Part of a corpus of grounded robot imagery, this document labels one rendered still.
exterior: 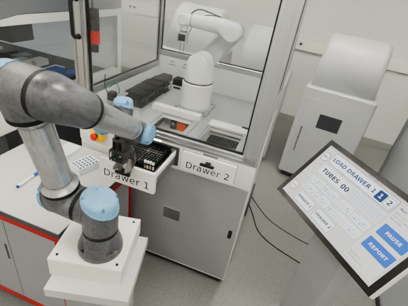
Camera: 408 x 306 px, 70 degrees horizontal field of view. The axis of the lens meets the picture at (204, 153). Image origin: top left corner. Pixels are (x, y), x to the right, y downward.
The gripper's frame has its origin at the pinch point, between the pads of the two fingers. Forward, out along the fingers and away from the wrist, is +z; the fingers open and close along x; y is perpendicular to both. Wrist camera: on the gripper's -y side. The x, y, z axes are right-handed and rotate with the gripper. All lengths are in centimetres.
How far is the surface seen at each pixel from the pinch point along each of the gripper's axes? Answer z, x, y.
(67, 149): 13, -47, -17
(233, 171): 0, 45, -26
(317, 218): -9, 82, 2
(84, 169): 11.3, -26.4, -4.7
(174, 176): 15.6, 13.6, -28.0
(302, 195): -11, 76, -8
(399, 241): -20, 103, 14
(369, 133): 70, 186, -335
